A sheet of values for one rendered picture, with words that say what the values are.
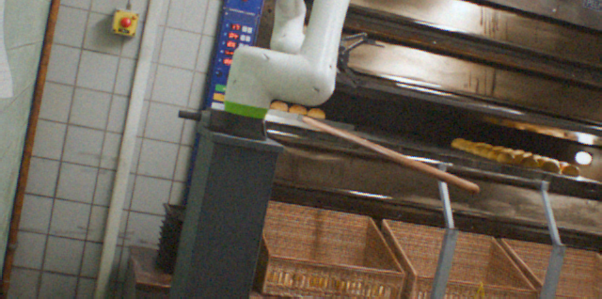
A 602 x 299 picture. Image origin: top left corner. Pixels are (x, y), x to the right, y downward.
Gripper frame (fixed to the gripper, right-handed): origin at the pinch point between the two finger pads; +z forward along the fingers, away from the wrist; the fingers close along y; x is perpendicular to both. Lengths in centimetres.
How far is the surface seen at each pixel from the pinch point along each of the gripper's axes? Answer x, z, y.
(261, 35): -56, -31, -3
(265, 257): -11, -23, 78
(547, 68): -54, 103, -17
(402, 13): -53, 26, -25
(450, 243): 6, 42, 60
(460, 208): -52, 73, 53
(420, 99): -40, 37, 9
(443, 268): 6, 41, 69
